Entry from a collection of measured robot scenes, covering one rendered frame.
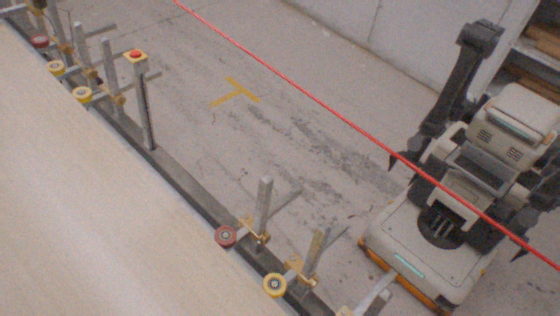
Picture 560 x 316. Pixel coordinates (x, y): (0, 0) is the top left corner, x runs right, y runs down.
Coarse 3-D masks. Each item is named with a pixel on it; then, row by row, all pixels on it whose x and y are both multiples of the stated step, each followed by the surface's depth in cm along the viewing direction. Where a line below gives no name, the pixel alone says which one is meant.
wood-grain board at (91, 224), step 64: (0, 64) 196; (0, 128) 170; (64, 128) 174; (0, 192) 150; (64, 192) 153; (128, 192) 156; (0, 256) 134; (64, 256) 137; (128, 256) 139; (192, 256) 142
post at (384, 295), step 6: (384, 288) 120; (378, 294) 119; (384, 294) 118; (390, 294) 119; (378, 300) 120; (384, 300) 118; (372, 306) 124; (378, 306) 122; (384, 306) 123; (366, 312) 128; (372, 312) 126; (378, 312) 124
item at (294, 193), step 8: (288, 192) 174; (296, 192) 175; (280, 200) 171; (288, 200) 171; (272, 208) 168; (280, 208) 170; (272, 216) 168; (240, 232) 158; (248, 232) 159; (240, 240) 158; (232, 248) 156
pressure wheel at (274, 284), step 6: (270, 276) 140; (276, 276) 140; (282, 276) 141; (264, 282) 138; (270, 282) 139; (276, 282) 138; (282, 282) 139; (264, 288) 137; (270, 288) 137; (276, 288) 138; (282, 288) 138; (270, 294) 136; (276, 294) 136; (282, 294) 138
